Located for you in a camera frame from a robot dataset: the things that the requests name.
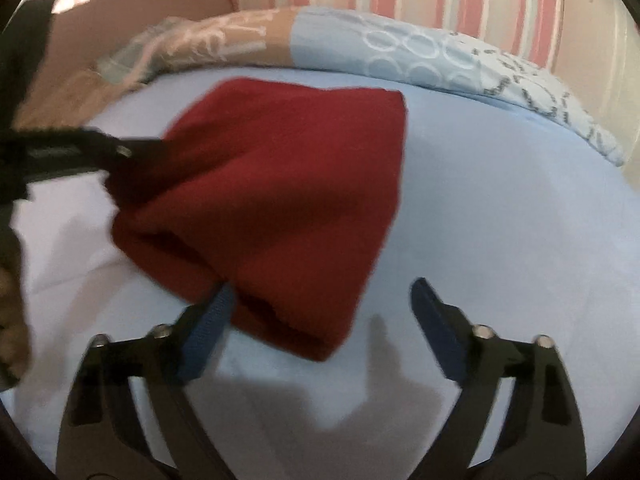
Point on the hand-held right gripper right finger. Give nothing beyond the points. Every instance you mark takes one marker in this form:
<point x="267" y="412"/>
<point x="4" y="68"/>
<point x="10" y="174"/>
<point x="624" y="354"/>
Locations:
<point x="435" y="330"/>

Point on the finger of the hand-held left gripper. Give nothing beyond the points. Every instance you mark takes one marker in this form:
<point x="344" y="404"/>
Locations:
<point x="75" y="152"/>

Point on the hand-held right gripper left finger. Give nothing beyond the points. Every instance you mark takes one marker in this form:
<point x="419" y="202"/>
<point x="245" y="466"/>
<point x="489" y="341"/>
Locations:
<point x="207" y="335"/>

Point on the red knit sweater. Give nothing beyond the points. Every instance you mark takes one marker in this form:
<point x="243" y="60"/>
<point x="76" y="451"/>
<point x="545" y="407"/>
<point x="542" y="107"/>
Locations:
<point x="280" y="185"/>

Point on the brown striped cloth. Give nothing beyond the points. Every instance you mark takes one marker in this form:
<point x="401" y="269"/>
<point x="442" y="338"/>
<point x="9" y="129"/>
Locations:
<point x="65" y="95"/>

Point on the brown cardboard panel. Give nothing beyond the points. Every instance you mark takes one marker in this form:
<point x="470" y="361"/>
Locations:
<point x="125" y="20"/>

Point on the plaid cloth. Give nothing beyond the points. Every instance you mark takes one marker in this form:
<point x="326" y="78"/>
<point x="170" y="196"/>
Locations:
<point x="135" y="52"/>

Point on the light blue bedsheet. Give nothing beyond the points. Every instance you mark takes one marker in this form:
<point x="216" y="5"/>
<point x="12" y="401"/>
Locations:
<point x="500" y="220"/>

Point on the blue and tan printed duvet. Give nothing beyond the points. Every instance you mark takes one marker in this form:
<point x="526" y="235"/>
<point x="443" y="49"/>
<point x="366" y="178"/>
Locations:
<point x="340" y="40"/>

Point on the white wardrobe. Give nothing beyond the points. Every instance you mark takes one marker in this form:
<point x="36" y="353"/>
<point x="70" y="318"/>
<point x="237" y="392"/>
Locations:
<point x="605" y="60"/>

